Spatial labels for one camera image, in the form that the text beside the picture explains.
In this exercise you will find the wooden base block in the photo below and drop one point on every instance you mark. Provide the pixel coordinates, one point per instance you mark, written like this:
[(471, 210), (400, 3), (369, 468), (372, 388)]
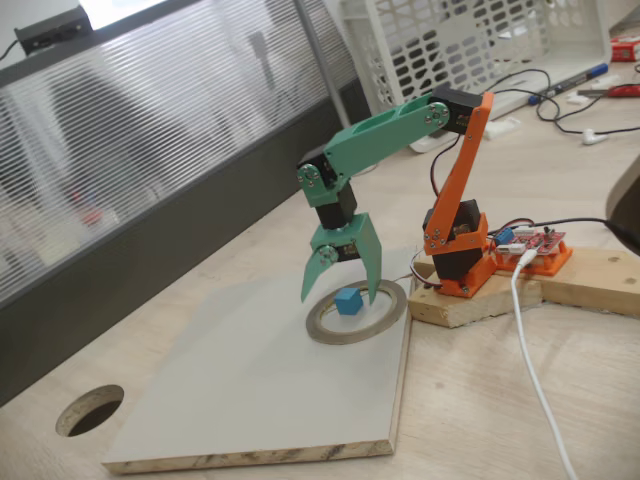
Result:
[(575, 287)]

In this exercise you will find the black box on partition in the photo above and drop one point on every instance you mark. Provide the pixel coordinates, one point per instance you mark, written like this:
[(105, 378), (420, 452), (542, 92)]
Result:
[(50, 30)]

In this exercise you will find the red controller circuit board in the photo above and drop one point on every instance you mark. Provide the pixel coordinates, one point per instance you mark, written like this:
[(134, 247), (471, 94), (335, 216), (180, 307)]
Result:
[(535, 242)]

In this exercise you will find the dark rounded object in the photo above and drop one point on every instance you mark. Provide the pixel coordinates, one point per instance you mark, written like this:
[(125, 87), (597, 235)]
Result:
[(630, 200)]

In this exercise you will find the green gripper black servo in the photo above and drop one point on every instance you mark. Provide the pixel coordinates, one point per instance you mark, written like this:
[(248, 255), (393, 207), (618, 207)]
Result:
[(351, 235)]

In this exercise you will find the orange circuit board mount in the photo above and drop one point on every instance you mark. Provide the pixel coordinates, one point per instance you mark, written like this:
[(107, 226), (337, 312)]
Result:
[(556, 263)]

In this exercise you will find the frosted glass desk partition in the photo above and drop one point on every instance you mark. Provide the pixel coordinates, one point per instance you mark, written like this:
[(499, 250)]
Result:
[(150, 125)]

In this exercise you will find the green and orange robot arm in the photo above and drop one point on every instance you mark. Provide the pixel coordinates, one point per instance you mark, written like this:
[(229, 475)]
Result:
[(452, 190)]

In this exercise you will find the white plastic lattice basket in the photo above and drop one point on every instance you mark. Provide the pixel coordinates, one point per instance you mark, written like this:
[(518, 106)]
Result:
[(500, 30)]

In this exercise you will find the white rectangular plastic block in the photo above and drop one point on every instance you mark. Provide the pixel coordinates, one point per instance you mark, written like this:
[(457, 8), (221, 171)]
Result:
[(502, 127)]

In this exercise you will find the grey chipboard panel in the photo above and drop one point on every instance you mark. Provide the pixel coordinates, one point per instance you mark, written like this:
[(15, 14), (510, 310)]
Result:
[(250, 375)]

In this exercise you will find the small blue cube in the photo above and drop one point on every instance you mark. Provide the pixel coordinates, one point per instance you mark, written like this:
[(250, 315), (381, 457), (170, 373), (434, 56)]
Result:
[(347, 302)]

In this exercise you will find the blue capped marker pen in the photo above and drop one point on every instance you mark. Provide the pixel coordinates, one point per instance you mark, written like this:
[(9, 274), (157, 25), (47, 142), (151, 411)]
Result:
[(570, 83)]

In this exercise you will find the white earbud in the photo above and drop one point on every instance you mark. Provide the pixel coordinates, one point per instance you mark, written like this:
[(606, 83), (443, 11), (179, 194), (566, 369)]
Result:
[(591, 137)]

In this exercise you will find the red and white box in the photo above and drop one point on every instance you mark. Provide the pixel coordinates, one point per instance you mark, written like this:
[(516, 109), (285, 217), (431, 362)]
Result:
[(626, 51)]

